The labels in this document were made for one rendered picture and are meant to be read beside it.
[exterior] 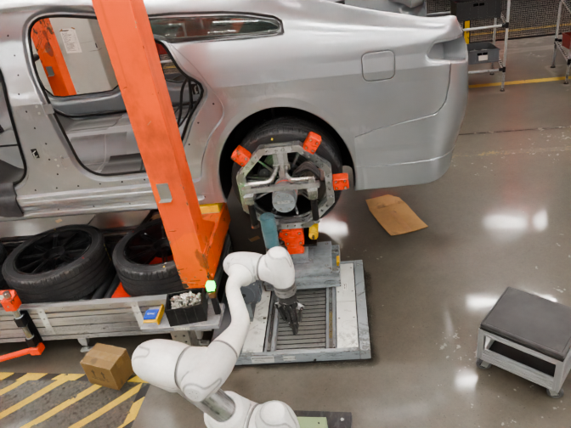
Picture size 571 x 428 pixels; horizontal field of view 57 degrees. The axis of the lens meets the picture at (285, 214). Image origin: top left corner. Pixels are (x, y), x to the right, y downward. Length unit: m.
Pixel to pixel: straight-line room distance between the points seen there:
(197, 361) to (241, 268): 0.51
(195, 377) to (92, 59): 6.14
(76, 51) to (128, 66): 5.07
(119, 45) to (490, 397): 2.41
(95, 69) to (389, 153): 5.12
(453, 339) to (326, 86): 1.59
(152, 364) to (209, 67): 1.68
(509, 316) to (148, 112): 2.00
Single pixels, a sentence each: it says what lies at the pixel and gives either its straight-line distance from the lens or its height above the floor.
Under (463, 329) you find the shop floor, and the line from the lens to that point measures 3.27.
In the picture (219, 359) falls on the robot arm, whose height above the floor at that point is 1.13.
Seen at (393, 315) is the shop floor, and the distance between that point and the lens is 3.34.
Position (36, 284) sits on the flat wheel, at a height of 0.48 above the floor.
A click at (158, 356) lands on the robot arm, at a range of 1.70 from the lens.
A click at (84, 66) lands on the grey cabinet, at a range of 7.49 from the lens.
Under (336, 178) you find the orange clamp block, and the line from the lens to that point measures 2.97.
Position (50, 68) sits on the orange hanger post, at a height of 1.17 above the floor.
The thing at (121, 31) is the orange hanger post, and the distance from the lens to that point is 2.38.
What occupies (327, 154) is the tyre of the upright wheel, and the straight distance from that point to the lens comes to 2.98.
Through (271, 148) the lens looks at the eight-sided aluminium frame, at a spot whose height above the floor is 1.12.
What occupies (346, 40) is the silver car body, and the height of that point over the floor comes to 1.61.
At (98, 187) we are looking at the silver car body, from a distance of 3.42.
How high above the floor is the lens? 2.29
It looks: 31 degrees down
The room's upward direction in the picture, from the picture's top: 10 degrees counter-clockwise
